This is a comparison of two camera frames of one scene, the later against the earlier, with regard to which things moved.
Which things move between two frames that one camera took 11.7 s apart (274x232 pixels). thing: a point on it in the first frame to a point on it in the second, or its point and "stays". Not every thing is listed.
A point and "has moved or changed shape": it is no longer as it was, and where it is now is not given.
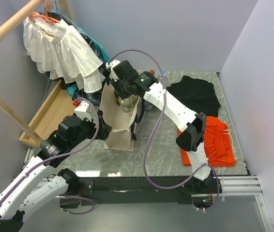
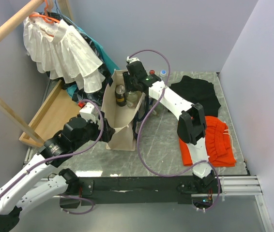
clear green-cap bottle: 120,101 has moved or changed shape
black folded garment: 198,95 stays
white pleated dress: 57,49 stays
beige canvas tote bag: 119,133 stays
